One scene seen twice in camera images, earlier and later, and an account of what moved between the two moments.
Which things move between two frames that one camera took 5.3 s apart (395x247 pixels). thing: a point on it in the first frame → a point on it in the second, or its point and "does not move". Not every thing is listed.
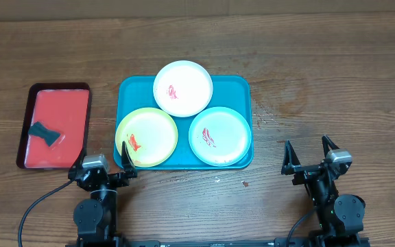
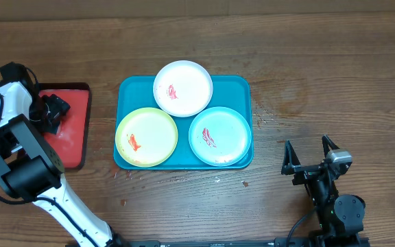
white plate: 183,88 does not move
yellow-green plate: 150,136 does not move
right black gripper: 291,161 does not move
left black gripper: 118,179 → 57,106
